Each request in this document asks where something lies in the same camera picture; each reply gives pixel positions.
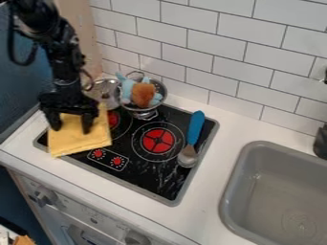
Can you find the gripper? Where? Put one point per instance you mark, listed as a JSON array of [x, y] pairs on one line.
[[68, 99]]

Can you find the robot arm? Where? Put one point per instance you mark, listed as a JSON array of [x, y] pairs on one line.
[[47, 28]]

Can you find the yellow cloth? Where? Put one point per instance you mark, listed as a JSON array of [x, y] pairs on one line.
[[76, 135]]

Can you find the silver pot lid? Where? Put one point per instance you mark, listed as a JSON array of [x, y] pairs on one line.
[[102, 91]]

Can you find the blue plush toy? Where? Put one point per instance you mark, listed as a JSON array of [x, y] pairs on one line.
[[138, 91]]

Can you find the toy stove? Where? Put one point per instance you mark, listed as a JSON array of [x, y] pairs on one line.
[[140, 150]]

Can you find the toy sink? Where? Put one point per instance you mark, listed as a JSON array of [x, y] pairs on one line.
[[276, 194]]

